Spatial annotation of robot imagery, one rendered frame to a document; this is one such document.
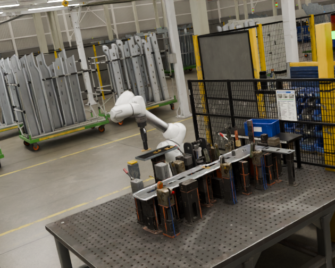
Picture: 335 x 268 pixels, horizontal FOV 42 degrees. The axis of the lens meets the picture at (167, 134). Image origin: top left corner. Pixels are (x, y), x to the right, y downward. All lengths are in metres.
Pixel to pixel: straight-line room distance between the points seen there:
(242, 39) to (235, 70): 0.47
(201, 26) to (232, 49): 5.31
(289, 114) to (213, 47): 2.44
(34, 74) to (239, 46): 5.45
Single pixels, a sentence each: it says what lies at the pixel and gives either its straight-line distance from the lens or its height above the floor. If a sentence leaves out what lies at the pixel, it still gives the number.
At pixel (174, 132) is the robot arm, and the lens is 4.19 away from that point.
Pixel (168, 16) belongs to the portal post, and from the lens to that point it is 10.55.
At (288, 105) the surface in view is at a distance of 4.21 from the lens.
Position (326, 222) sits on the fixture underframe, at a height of 0.52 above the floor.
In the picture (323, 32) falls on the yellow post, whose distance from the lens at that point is 3.93.
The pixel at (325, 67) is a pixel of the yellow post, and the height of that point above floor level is 1.64.
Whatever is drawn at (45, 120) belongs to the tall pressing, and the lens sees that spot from 10.18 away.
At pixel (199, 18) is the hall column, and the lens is 11.33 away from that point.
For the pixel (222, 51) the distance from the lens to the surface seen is 6.23.
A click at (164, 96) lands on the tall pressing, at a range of 11.78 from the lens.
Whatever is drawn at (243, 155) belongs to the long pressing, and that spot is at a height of 1.00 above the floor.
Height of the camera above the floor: 2.16
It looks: 13 degrees down
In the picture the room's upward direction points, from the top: 9 degrees counter-clockwise
